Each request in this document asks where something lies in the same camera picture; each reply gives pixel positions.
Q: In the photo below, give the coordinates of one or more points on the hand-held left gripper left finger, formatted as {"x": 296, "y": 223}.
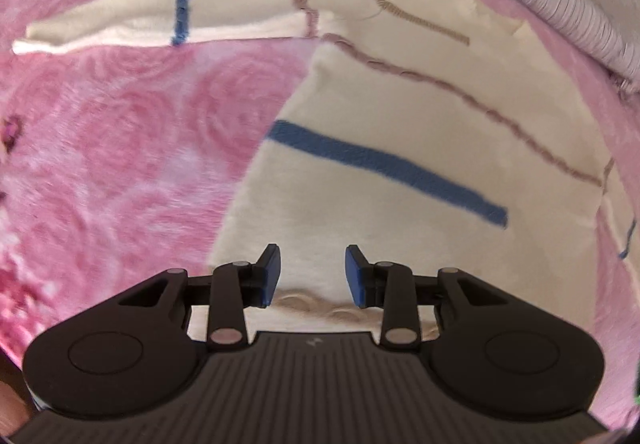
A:
{"x": 270, "y": 274}

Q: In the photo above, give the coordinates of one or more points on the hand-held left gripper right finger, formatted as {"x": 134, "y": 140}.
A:
{"x": 355, "y": 274}

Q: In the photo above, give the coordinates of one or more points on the cream sweater with blue stripes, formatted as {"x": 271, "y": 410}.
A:
{"x": 400, "y": 98}

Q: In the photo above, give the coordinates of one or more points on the pink rose pattern blanket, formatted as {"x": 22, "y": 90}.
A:
{"x": 125, "y": 148}

